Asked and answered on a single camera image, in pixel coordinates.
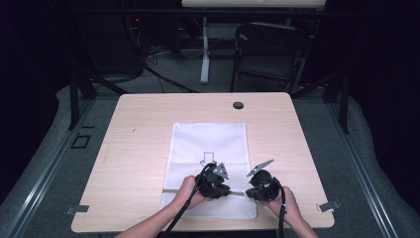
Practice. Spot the dark computer case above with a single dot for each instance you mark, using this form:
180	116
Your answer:
105	46

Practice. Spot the grey tape piece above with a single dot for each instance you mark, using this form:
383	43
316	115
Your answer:
329	206
77	209

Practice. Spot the white cloth bag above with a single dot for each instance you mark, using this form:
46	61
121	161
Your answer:
208	142

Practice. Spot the black metal frame stand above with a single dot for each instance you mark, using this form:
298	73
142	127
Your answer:
74	99
344	102

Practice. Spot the person's left hand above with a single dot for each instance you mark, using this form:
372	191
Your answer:
188	193

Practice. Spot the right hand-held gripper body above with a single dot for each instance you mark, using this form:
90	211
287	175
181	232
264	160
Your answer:
265	185

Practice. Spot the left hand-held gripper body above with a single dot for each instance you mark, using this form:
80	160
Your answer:
211	181

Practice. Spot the black folding chair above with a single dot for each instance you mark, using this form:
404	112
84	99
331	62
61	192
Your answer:
269	53

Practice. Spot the white desk leg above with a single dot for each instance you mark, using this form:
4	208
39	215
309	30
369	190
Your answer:
205	49

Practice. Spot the black horizontal bar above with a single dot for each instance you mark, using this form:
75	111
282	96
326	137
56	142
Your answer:
165	11

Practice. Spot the person's right hand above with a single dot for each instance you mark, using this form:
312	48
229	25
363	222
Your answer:
290	206

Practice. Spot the aluminium floor rail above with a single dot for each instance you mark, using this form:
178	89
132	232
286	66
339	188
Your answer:
360	165
49	165

